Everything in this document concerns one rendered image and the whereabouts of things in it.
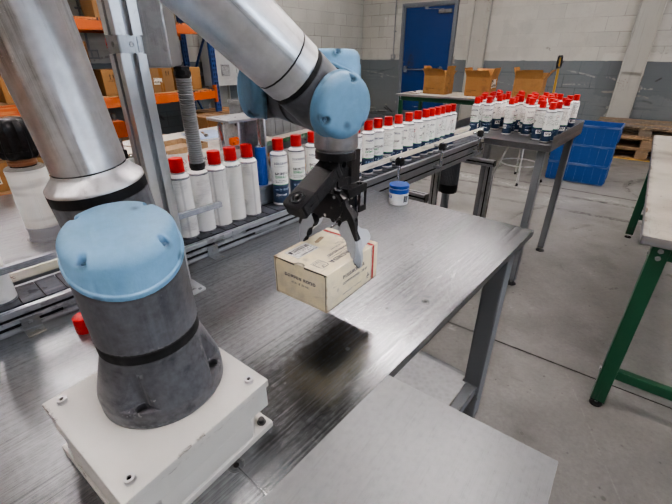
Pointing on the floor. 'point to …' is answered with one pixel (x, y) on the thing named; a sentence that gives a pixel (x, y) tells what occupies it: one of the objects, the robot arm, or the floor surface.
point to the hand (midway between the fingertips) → (327, 258)
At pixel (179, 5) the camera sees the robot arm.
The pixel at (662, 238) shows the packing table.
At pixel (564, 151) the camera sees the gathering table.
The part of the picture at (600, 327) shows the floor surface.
